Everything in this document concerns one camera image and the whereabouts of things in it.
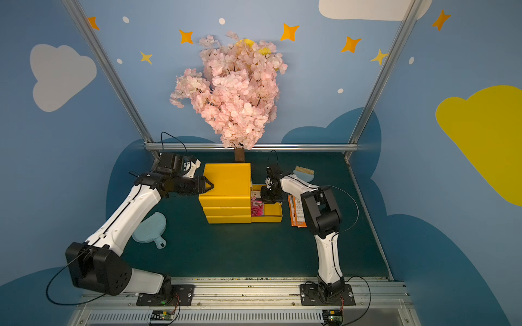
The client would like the yellow bottom drawer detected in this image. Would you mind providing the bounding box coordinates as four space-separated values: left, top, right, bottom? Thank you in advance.
251 185 283 223

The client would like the yellow drawer cabinet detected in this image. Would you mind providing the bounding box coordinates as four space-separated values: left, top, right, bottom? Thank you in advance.
198 163 251 224

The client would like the orange flower seed bag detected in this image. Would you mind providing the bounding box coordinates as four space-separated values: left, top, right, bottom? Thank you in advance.
287 195 294 227

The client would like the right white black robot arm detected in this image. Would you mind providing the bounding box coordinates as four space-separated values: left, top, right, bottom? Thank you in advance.
261 170 345 297

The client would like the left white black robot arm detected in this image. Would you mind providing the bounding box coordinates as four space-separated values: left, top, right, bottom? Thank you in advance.
65 172 214 298

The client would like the light blue hand brush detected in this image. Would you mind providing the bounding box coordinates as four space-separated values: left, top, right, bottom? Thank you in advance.
293 166 315 183

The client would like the light blue dustpan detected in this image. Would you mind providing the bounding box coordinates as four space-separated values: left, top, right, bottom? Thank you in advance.
132 212 167 249

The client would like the pink blossom artificial tree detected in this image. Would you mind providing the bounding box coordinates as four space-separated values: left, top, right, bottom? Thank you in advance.
170 32 288 163

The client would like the right circuit board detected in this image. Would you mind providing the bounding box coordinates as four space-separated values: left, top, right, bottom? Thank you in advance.
322 310 343 326

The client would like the circuit board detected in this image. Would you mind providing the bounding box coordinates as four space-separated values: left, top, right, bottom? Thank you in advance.
150 311 175 323
322 310 343 326

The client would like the left circuit board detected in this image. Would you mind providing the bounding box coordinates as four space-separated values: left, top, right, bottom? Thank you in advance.
150 311 175 323

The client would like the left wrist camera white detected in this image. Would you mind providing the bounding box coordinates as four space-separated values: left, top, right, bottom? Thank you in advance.
182 158 201 179

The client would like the aluminium frame rail back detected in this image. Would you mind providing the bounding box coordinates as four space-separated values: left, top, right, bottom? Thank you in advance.
144 142 360 153

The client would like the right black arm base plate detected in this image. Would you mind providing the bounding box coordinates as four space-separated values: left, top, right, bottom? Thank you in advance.
299 281 356 306

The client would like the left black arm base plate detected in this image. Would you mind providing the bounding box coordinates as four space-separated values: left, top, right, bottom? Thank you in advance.
136 284 195 307

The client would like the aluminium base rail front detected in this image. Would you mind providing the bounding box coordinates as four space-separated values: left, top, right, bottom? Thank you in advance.
69 277 421 325

